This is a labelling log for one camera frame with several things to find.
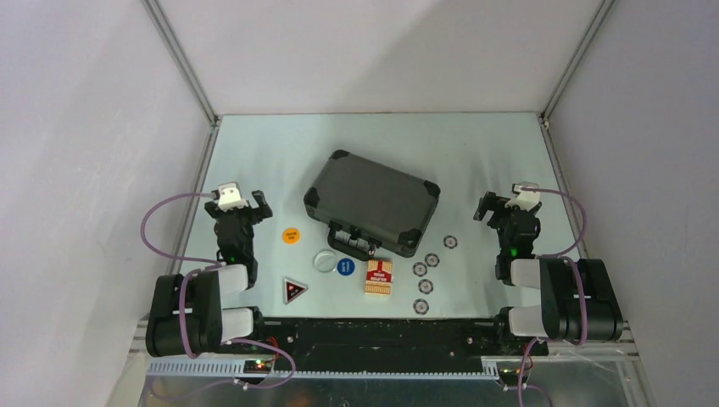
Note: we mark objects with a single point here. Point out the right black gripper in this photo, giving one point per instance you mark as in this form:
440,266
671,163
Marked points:
491,201

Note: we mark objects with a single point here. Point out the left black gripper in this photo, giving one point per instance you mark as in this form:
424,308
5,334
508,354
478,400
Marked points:
256,214

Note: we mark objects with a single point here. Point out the clear round button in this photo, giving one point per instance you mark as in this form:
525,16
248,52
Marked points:
325,261

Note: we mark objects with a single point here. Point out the red triangular dealer button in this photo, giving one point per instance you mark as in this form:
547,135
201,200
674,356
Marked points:
292,289

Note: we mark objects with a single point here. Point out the black poker case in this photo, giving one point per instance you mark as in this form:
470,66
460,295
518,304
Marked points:
367,205

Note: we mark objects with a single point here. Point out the blue small blind button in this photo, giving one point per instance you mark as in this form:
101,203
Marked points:
346,267

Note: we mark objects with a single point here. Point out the red card deck box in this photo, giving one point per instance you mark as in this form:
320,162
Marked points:
379,277

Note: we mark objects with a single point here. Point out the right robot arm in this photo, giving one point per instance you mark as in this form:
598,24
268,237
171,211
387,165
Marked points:
577,301

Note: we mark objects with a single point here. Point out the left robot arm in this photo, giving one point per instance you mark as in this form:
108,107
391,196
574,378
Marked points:
188,313

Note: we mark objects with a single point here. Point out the grey poker chip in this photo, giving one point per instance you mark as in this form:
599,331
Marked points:
450,242
419,269
432,260
425,286
420,306

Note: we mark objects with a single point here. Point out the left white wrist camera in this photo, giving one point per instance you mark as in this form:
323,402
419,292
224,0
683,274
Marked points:
230,197

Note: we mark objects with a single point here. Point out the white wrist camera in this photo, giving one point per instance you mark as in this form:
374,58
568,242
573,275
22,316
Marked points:
230,197
526,196

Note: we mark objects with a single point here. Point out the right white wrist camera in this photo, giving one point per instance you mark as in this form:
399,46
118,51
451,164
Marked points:
526,196

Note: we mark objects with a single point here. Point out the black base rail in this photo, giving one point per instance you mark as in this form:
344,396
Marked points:
393,346

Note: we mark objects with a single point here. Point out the left aluminium frame post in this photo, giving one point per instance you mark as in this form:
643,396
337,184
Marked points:
171,41

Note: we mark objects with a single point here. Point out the aluminium frame post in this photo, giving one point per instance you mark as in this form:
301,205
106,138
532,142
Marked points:
171,41
595,25

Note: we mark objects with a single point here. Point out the right aluminium frame post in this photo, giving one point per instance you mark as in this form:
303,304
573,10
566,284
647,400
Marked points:
595,25

